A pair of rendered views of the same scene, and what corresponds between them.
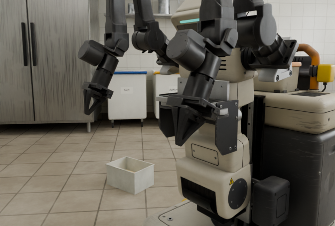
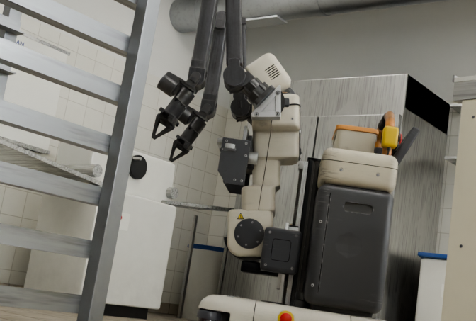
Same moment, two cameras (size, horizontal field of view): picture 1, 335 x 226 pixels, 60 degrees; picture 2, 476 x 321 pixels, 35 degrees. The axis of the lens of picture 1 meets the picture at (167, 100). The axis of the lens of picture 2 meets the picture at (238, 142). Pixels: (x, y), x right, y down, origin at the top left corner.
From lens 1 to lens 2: 2.34 m
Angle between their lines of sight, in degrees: 49
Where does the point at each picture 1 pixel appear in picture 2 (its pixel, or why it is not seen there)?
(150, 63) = not seen: outside the picture
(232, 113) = (241, 149)
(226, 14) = (196, 64)
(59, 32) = not seen: hidden behind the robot
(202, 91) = (170, 106)
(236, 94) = (267, 144)
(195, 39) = (171, 77)
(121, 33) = (208, 100)
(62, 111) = not seen: hidden behind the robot
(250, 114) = (302, 176)
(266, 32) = (231, 76)
